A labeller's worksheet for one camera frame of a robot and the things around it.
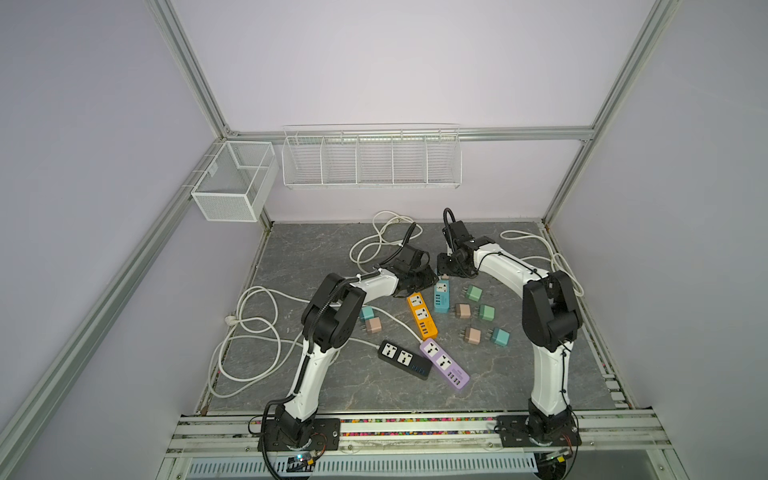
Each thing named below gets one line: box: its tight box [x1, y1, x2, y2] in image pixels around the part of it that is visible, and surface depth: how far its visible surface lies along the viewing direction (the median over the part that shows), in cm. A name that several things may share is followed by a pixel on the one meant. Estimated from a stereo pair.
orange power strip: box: [407, 292, 439, 341], surface depth 93 cm
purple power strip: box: [420, 338, 471, 390], surface depth 84 cm
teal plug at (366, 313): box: [360, 306, 375, 321], surface depth 95 cm
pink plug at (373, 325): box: [365, 317, 382, 333], surface depth 93 cm
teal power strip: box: [434, 279, 451, 314], surface depth 98 cm
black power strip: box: [377, 340, 433, 381], surface depth 85 cm
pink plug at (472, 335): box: [464, 326, 482, 345], surface depth 91 cm
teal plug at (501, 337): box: [491, 328, 511, 347], surface depth 90 cm
